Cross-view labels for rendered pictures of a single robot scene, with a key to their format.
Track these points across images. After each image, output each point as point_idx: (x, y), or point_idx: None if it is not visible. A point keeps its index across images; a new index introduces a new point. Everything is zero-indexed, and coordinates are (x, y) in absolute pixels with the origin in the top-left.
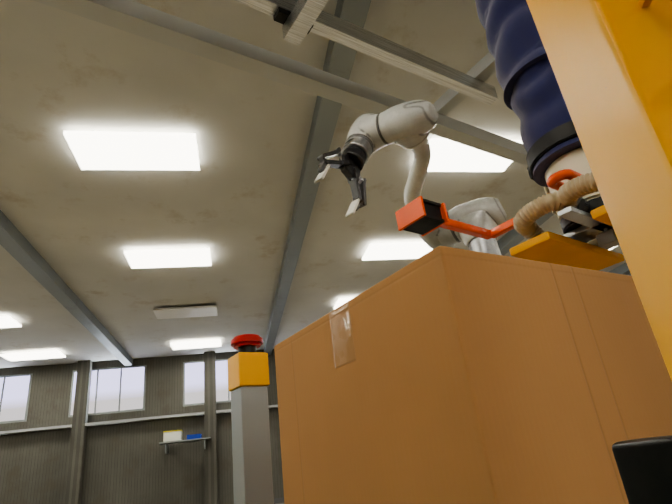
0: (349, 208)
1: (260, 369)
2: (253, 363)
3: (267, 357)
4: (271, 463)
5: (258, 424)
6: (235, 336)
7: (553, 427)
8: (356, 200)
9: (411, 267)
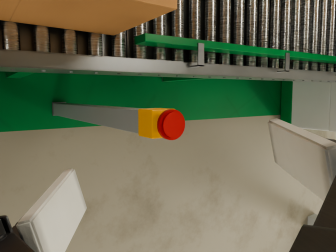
0: (71, 227)
1: (151, 108)
2: (159, 108)
3: (150, 109)
4: (115, 108)
5: (134, 108)
6: (184, 121)
7: None
8: (43, 223)
9: None
